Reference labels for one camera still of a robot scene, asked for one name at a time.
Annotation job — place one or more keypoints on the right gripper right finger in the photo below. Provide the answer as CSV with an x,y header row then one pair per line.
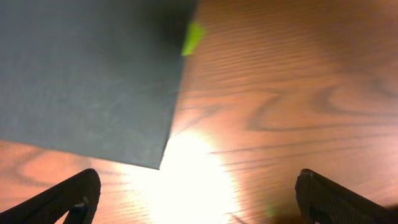
x,y
321,200

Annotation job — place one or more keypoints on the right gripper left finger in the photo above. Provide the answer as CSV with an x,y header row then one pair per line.
x,y
76,197

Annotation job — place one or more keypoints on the dark green box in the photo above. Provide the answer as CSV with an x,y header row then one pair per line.
x,y
98,78

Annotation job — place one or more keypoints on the green Haribo gummy bag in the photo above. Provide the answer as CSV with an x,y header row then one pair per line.
x,y
194,35

